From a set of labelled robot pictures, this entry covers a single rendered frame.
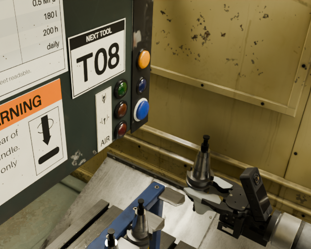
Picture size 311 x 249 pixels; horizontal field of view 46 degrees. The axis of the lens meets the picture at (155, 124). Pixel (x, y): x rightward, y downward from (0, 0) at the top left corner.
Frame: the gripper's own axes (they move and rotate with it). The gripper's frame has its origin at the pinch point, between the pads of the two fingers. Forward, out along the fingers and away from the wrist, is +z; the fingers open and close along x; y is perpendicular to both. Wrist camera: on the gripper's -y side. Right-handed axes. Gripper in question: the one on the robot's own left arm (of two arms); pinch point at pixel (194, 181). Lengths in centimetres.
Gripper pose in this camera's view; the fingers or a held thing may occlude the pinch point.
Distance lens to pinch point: 88.5
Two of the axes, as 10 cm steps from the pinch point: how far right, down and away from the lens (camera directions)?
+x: 5.4, -4.1, 7.3
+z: -8.4, -3.4, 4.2
